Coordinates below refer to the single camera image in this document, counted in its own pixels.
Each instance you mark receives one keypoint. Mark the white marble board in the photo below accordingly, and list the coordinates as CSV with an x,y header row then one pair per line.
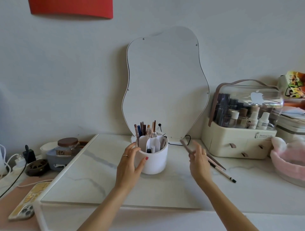
x,y
95,178

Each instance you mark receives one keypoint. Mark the white dish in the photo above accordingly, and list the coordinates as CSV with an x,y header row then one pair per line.
x,y
46,148

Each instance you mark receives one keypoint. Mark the grey-brown cosmetic pencil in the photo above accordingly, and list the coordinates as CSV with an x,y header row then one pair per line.
x,y
185,146

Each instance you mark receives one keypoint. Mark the bunch of makeup pencils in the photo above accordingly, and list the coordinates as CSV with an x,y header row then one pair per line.
x,y
143,129

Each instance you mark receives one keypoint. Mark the white framed panel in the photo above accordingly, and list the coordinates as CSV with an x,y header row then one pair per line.
x,y
38,214

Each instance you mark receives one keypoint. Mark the brown round metal holder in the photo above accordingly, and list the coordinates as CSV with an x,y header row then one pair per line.
x,y
37,166

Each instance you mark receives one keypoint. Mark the white pencil with black tip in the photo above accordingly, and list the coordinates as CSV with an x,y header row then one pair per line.
x,y
225,175

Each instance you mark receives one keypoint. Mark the pink fluffy headband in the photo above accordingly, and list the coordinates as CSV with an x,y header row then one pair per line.
x,y
281,157

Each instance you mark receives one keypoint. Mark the wavy frameless mirror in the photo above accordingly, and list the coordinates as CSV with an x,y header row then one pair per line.
x,y
164,83

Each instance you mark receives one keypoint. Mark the colourful snack bag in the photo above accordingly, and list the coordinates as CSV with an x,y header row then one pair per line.
x,y
295,85

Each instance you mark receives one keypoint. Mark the smartphone with yellow case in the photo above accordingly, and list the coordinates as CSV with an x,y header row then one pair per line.
x,y
28,202

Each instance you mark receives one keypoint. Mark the white power strip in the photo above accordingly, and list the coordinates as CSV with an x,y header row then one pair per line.
x,y
16,171

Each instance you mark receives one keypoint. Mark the person's right hand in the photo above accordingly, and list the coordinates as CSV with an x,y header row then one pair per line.
x,y
200,166

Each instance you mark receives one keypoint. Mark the person's left forearm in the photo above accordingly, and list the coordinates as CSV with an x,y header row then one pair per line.
x,y
107,209

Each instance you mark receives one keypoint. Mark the blue-grey plastic container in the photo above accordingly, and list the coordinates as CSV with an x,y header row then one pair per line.
x,y
53,160

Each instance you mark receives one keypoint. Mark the black charger plug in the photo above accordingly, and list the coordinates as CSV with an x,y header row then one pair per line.
x,y
29,154

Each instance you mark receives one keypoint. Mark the stack of books and papers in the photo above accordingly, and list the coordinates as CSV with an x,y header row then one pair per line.
x,y
293,121

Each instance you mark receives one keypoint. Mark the grey nail file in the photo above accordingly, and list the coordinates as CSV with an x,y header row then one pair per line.
x,y
163,142

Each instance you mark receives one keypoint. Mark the white charger plug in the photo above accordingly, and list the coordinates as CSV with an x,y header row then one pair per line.
x,y
19,160

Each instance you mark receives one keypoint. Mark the person's right fingers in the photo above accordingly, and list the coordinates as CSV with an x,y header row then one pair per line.
x,y
197,152

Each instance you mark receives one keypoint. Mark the person's right forearm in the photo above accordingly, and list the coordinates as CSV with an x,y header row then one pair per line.
x,y
226,207

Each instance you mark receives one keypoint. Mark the person's left thumb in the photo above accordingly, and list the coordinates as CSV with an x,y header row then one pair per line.
x,y
142,164

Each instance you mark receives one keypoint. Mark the red wall hanging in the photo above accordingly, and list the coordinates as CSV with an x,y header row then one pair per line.
x,y
71,8

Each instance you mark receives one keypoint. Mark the white round organizer cup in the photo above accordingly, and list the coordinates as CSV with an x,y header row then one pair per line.
x,y
154,164

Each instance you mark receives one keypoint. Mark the glass jar with brown lid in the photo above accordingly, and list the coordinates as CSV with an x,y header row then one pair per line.
x,y
68,148

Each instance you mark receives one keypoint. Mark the brown cosmetic pencil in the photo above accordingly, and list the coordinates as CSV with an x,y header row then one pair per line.
x,y
218,164

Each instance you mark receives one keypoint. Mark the group of cosmetic bottles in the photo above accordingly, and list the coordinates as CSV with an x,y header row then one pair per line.
x,y
234,116

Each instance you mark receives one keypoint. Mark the cream cosmetic storage box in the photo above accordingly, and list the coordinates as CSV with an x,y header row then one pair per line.
x,y
228,136

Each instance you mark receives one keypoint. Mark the person's left hand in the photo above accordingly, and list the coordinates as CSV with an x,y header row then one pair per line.
x,y
126,171

